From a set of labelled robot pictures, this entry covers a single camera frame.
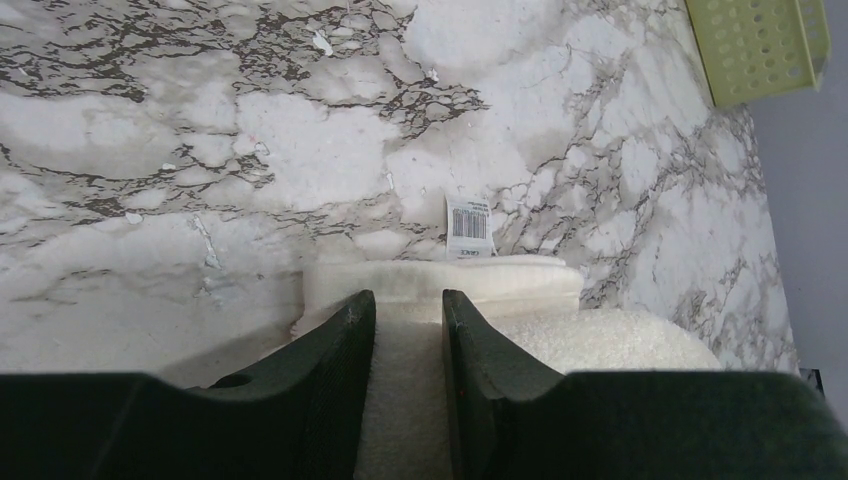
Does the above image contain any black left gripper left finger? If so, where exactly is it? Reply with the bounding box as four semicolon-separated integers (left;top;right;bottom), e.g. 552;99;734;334
1;290;376;479

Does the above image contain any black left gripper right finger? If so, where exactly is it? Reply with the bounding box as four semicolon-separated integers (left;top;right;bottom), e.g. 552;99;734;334
442;290;847;479

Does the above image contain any light green plastic basket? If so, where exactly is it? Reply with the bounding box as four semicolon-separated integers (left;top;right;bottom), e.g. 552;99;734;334
685;0;831;107

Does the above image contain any white terry towel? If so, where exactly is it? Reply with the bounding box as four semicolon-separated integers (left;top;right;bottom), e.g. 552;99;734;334
292;213;720;479

